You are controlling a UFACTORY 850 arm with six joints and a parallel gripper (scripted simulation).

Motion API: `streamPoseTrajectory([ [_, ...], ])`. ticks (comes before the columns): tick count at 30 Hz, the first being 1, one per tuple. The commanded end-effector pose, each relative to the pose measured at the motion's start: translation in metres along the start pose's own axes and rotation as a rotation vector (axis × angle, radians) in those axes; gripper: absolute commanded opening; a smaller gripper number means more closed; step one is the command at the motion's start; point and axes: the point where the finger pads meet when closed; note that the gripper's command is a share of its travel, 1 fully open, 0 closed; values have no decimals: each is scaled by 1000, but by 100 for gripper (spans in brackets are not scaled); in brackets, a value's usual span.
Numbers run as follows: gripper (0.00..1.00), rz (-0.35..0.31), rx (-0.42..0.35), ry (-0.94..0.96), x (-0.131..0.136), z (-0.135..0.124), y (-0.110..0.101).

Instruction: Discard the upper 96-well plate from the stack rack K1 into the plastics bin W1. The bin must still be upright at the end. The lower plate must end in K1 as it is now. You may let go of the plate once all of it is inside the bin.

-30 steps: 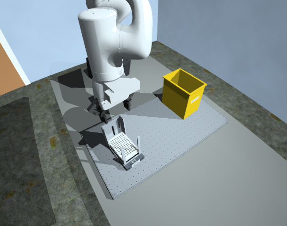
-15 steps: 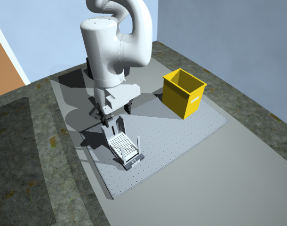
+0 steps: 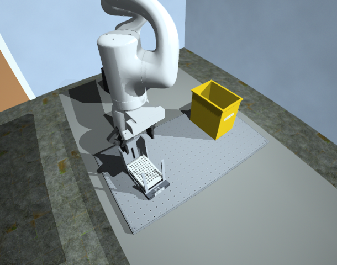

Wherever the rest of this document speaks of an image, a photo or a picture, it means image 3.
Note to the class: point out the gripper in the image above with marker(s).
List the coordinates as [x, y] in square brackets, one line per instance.
[119, 119]

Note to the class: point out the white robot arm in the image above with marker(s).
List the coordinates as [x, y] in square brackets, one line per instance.
[129, 69]

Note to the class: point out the yellow open-top bin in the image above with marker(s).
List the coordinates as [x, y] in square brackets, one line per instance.
[214, 108]

